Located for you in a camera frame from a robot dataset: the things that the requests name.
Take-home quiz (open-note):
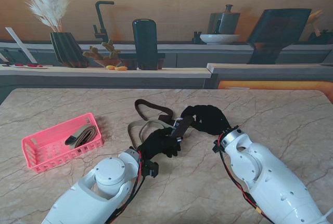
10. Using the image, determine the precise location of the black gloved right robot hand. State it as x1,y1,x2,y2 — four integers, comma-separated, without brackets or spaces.
181,104,232,138

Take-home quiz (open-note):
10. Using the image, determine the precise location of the tall black cylinder container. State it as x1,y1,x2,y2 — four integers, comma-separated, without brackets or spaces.
132,19,159,71

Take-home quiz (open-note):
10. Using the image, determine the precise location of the cactus plant in bowl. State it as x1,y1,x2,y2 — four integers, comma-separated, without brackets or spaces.
82,38,123,68

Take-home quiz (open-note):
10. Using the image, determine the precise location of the white ceramic bowl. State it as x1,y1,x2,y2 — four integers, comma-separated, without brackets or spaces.
199,34,240,45

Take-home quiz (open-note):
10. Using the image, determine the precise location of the black kitchen faucet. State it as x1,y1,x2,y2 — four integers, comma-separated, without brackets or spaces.
93,1,115,43

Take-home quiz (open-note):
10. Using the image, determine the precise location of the dark low tray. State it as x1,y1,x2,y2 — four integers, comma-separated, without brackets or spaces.
118,52,167,70

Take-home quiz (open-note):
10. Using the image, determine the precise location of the white pampas grass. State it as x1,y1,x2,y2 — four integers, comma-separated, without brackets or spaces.
0,0,71,33

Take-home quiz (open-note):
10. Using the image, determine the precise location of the dark ribbed vase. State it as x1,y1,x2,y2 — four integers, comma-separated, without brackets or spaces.
49,32,88,68

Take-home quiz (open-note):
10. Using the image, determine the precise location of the white leaning board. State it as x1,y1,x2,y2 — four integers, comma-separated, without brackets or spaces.
5,27,39,64

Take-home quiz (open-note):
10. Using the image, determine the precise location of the plate with red food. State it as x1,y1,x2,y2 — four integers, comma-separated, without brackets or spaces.
9,63,49,70

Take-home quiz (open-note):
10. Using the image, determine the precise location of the red black left arm cable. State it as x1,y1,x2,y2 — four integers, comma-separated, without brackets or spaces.
104,151,147,224

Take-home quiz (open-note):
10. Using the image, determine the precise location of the yellow wooden spatula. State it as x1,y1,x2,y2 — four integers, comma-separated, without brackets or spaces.
308,9,325,36

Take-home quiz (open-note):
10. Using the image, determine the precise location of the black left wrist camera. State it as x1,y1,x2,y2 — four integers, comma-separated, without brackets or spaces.
143,160,160,178

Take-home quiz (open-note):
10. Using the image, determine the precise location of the dark tilted panel stand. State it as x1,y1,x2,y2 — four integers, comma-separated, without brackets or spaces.
246,8,312,65

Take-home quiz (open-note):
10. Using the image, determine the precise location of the beige woven belt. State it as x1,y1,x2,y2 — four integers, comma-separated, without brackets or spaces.
64,126,98,149

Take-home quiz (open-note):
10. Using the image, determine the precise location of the grey kitchen counter wood top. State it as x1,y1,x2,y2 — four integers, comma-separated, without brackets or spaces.
0,41,333,104

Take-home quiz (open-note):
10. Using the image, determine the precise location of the red black right arm cable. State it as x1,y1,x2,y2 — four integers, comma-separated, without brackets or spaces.
217,133,274,222

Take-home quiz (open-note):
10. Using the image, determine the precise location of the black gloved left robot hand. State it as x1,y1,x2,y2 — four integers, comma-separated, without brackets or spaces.
137,127,183,159

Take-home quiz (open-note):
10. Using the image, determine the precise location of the pink plastic storage basket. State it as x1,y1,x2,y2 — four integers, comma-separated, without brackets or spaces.
21,112,104,174

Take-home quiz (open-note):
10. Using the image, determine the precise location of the dark brown woven belt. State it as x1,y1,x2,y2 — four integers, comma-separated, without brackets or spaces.
134,99,195,139

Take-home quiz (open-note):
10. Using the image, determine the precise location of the grey ceramic jug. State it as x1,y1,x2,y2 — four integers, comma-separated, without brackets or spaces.
208,4,241,35

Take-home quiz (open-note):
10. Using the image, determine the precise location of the red black arm cable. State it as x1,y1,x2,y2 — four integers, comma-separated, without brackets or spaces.
104,151,147,224
217,133,274,222

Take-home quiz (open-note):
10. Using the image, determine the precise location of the olive flat canvas belt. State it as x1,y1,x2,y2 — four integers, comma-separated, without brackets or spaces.
127,120,173,150

